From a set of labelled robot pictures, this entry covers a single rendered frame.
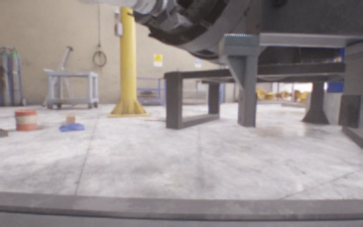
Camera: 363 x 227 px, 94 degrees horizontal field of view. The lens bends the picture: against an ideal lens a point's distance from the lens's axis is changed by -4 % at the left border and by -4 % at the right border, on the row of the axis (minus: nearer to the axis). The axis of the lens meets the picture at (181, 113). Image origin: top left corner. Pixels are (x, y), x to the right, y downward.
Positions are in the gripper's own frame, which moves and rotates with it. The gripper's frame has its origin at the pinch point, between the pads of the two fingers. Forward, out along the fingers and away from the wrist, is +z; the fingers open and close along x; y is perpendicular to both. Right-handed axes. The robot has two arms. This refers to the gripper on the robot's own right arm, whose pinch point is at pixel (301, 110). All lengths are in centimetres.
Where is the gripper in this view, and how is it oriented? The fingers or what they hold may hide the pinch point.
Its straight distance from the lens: 25.5
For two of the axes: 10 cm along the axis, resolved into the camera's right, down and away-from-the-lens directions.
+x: 10.0, 0.2, -0.1
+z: -0.1, 9.9, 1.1
